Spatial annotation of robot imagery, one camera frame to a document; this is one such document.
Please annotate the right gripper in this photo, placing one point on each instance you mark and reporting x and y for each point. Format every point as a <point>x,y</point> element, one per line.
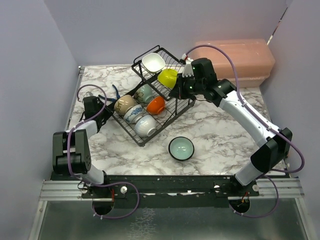
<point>177,92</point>

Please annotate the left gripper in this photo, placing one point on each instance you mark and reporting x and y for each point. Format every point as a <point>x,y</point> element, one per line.
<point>109,111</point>

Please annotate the beige floral bowl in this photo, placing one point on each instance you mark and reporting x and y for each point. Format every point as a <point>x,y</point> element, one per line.
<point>124,104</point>

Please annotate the yellow-green bowl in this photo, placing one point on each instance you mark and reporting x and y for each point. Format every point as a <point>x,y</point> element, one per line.
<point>168,77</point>

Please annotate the blue floral bowl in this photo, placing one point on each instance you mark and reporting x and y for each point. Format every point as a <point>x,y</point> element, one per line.
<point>133,114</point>

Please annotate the orange bowl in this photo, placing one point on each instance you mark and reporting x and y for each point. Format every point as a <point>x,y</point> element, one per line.
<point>156,106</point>

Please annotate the mint green floral bowl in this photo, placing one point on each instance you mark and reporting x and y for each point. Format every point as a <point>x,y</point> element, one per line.
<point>144,94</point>

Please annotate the black wire dish rack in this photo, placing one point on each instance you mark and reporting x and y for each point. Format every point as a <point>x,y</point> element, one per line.
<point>173,108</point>

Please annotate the white square bowl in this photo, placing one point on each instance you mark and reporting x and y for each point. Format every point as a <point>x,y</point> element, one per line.
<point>153,62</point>

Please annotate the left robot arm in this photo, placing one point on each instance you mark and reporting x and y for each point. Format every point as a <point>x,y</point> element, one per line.
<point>71,154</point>

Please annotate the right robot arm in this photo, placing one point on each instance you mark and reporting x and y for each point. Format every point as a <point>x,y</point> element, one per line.
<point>268,137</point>

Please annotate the pink plastic storage box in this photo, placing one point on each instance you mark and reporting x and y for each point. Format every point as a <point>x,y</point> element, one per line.
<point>252,59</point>

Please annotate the black rimmed bowl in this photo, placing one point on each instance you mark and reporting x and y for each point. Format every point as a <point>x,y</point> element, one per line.
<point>181,148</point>

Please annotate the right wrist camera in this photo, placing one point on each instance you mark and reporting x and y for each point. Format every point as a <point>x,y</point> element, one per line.
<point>188,69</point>

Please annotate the blue handled pliers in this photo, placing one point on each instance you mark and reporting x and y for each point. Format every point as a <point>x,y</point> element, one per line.
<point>112,97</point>

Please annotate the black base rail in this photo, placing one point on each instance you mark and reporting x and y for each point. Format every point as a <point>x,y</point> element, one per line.
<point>155,191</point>

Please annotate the aluminium frame rail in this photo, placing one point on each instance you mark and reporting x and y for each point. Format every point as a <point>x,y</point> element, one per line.
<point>60,190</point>

